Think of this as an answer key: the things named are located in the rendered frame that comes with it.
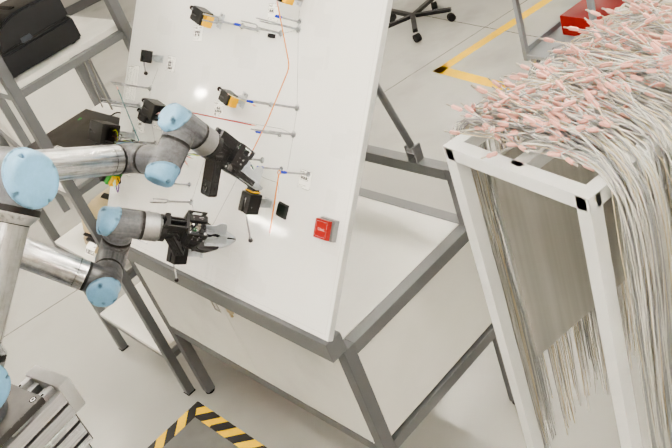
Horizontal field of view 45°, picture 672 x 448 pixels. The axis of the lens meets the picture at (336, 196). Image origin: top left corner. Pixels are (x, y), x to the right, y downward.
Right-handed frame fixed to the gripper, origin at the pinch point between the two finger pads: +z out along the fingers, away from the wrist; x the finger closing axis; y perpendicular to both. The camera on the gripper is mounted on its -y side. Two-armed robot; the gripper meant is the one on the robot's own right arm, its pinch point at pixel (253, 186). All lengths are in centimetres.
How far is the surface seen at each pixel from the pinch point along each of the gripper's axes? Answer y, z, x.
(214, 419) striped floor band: -78, 100, 58
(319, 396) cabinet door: -41, 55, -14
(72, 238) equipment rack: -48, 48, 133
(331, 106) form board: 27.2, -4.9, -14.5
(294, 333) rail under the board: -27.4, 21.0, -21.7
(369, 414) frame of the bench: -36, 48, -37
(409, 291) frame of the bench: -1, 40, -33
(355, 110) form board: 28.2, -5.4, -23.2
